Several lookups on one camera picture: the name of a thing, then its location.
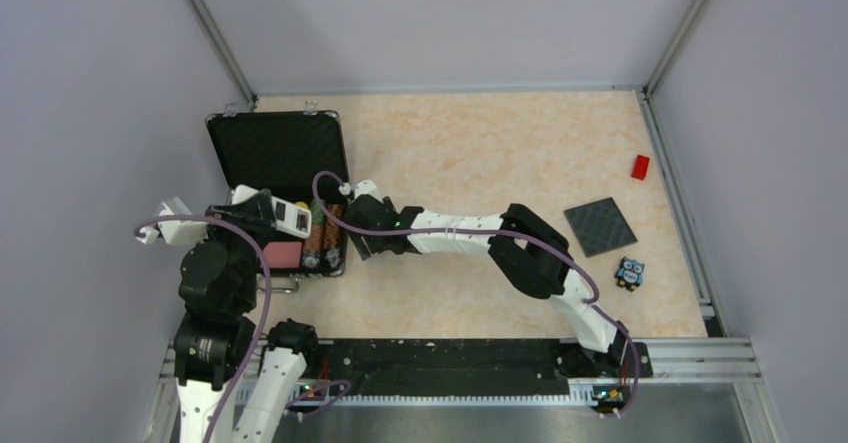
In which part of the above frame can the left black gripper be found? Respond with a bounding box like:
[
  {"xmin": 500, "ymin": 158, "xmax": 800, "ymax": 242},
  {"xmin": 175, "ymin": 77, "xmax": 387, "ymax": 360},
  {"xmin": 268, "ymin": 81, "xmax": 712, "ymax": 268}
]
[{"xmin": 195, "ymin": 187, "xmax": 278, "ymax": 309}]

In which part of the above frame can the white remote control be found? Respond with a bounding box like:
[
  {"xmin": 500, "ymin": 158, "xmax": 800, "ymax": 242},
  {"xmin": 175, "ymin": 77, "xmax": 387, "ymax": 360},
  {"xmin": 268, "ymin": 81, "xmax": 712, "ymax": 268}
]
[{"xmin": 230, "ymin": 185, "xmax": 312, "ymax": 240}]

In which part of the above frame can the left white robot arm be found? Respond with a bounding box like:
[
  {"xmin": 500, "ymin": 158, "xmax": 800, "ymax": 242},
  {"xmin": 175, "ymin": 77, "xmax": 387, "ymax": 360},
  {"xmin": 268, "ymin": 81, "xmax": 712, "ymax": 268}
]
[{"xmin": 160, "ymin": 190, "xmax": 321, "ymax": 442}]

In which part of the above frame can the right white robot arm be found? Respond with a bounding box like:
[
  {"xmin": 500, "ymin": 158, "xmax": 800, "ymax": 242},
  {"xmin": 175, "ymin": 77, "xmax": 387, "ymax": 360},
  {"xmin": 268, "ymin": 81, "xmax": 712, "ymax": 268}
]
[{"xmin": 342, "ymin": 195, "xmax": 639, "ymax": 375}]

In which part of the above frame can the black poker chip case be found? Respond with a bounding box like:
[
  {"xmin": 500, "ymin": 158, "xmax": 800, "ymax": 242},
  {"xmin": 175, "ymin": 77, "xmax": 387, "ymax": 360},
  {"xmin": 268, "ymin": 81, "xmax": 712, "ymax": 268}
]
[{"xmin": 205, "ymin": 103, "xmax": 349, "ymax": 293}]

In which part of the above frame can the dark grey studded baseplate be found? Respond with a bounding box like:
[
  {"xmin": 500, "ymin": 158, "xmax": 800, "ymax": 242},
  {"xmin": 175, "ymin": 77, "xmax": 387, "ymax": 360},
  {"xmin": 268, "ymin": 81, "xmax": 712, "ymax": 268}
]
[{"xmin": 564, "ymin": 197, "xmax": 638, "ymax": 257}]

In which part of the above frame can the blue owl toy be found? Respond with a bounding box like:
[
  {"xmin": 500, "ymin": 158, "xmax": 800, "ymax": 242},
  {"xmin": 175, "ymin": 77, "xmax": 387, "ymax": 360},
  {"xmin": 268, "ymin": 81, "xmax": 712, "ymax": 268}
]
[{"xmin": 615, "ymin": 257, "xmax": 645, "ymax": 292}]

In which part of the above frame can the red toy brick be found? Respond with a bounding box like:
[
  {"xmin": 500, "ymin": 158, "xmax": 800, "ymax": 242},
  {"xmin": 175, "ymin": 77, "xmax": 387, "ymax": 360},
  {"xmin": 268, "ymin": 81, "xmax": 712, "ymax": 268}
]
[{"xmin": 630, "ymin": 154, "xmax": 651, "ymax": 181}]

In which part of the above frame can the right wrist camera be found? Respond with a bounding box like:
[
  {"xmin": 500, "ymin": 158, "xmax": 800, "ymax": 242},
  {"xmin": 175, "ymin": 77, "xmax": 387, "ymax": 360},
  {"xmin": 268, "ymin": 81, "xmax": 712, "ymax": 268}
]
[{"xmin": 338, "ymin": 179, "xmax": 384, "ymax": 205}]

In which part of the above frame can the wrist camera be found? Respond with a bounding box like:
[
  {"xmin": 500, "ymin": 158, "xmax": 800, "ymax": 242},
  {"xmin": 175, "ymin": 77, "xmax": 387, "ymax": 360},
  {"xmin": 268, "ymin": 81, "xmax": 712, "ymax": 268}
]
[
  {"xmin": 135, "ymin": 197, "xmax": 207, "ymax": 246},
  {"xmin": 338, "ymin": 179, "xmax": 384, "ymax": 205}
]

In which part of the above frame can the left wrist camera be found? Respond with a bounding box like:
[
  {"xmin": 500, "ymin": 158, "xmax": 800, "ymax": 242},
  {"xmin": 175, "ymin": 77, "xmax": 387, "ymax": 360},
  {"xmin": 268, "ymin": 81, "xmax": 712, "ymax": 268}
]
[{"xmin": 135, "ymin": 197, "xmax": 207, "ymax": 246}]

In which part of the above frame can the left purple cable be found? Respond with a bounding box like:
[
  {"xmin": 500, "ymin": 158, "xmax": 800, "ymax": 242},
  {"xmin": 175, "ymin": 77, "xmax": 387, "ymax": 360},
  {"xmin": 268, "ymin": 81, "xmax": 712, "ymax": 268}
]
[{"xmin": 133, "ymin": 214, "xmax": 274, "ymax": 443}]

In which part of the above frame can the purple cable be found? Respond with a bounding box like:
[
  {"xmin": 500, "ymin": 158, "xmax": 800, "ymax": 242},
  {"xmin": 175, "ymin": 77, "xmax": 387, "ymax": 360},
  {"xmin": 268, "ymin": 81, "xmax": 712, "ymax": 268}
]
[
  {"xmin": 311, "ymin": 170, "xmax": 643, "ymax": 415},
  {"xmin": 133, "ymin": 214, "xmax": 274, "ymax": 443}
]

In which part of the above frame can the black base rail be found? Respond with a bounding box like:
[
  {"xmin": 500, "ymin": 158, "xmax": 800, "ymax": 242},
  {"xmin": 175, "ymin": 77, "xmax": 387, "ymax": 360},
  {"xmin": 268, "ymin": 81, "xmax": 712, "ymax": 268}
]
[{"xmin": 297, "ymin": 339, "xmax": 654, "ymax": 415}]

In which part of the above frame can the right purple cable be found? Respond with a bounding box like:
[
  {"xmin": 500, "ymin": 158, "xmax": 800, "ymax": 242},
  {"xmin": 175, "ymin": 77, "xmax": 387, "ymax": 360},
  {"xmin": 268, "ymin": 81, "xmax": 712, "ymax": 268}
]
[{"xmin": 311, "ymin": 170, "xmax": 643, "ymax": 415}]

